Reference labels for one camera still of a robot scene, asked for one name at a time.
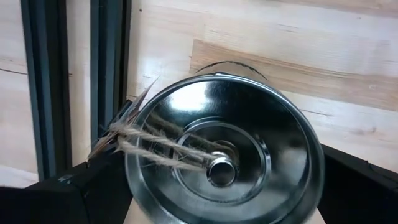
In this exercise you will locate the black aluminium frame rail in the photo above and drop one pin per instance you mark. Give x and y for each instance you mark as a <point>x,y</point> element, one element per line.
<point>46,93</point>
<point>109,62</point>

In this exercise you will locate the heart label candle tin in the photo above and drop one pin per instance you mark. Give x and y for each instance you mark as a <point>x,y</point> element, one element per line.
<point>248,140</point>

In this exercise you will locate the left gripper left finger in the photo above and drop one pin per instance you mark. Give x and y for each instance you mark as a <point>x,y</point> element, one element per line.
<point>62,205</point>

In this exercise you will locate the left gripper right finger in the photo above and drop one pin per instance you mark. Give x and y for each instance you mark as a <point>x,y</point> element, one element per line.
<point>357,199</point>

